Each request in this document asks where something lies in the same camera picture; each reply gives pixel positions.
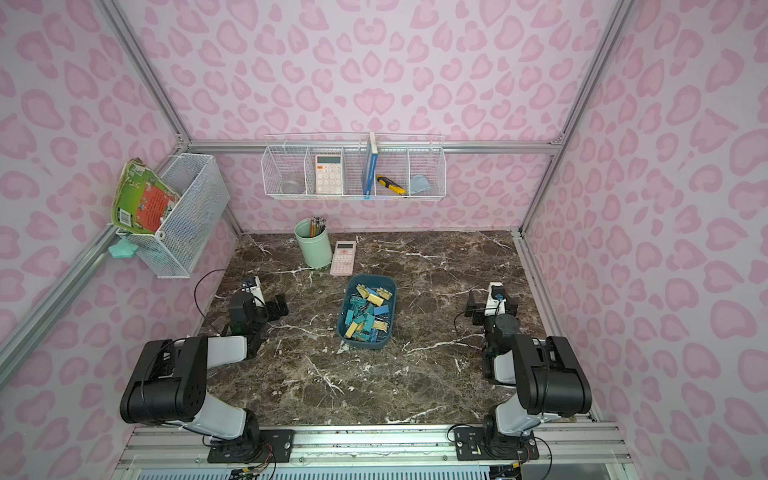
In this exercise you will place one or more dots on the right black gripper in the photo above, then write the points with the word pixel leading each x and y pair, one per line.
pixel 481 306

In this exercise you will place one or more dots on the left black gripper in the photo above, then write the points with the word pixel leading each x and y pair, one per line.
pixel 271 308

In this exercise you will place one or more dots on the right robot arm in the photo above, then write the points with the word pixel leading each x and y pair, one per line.
pixel 548 380

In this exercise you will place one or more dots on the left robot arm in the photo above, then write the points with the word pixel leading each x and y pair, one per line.
pixel 168 385

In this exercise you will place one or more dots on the teal plastic storage box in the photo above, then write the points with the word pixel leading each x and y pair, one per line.
pixel 367 314

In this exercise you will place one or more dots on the mint green pencil cup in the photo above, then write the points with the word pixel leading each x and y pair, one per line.
pixel 317 252

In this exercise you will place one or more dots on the pink calculator on table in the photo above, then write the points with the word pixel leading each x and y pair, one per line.
pixel 343 259

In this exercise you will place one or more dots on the pencils in cup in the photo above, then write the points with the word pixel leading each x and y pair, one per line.
pixel 317 226

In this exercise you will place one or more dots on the clear tape roll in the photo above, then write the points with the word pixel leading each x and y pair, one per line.
pixel 293 184

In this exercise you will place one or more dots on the white calculator in basket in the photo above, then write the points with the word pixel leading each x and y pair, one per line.
pixel 329 175

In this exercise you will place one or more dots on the white mesh side basket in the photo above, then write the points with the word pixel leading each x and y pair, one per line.
pixel 174 249

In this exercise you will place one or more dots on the yellow utility knife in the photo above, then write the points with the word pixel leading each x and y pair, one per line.
pixel 391 185

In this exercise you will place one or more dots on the mint star-shaped hook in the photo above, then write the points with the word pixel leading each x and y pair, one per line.
pixel 123 249

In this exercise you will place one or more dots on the blue book in basket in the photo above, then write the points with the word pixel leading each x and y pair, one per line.
pixel 369 168

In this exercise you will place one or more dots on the green red booklet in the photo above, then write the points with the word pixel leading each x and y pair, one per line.
pixel 142 200

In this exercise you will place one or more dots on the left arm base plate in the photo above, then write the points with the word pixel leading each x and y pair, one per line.
pixel 272 444

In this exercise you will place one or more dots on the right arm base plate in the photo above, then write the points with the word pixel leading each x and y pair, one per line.
pixel 474 444

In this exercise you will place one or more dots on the white wire wall basket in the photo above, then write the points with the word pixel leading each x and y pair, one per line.
pixel 401 156

